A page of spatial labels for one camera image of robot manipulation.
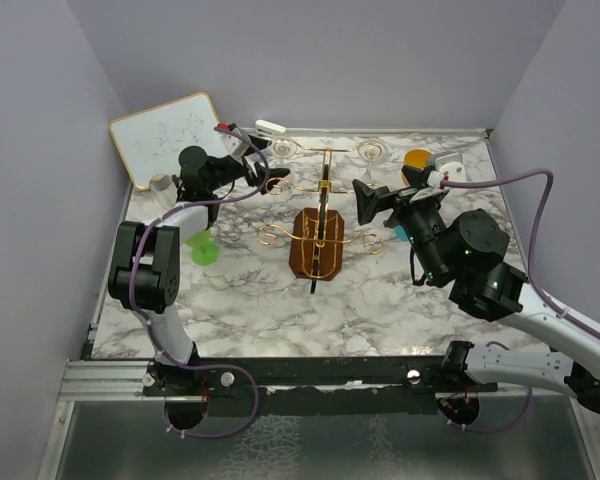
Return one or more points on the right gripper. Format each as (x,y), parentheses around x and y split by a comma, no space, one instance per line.
(371,201)

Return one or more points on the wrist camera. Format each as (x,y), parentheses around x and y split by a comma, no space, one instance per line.
(445,166)
(236,141)

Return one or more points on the orange plastic goblet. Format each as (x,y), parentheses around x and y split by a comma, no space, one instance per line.
(417,158)

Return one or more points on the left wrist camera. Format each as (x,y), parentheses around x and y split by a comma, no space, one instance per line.
(236,141)

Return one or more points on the green plastic goblet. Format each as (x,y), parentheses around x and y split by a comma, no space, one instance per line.
(204,251)

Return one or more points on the white eraser block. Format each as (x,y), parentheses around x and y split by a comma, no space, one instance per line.
(267,128)

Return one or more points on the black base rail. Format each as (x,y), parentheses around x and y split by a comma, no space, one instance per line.
(308,386)

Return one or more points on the blue plastic goblet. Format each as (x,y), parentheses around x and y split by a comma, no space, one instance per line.
(401,234)

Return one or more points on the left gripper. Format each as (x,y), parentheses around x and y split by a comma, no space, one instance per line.
(263,173)

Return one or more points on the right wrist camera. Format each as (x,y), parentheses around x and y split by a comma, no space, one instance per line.
(445,166)

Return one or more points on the gold wire wine glass rack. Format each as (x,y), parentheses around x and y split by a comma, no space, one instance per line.
(318,238)

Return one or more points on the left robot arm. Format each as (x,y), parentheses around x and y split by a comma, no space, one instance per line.
(144,275)

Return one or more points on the clear wine glass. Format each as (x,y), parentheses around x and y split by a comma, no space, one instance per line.
(372,152)
(164,188)
(281,149)

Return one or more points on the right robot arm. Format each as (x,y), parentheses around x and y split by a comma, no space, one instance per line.
(468,256)

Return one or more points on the small whiteboard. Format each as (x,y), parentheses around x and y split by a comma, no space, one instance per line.
(149,142)

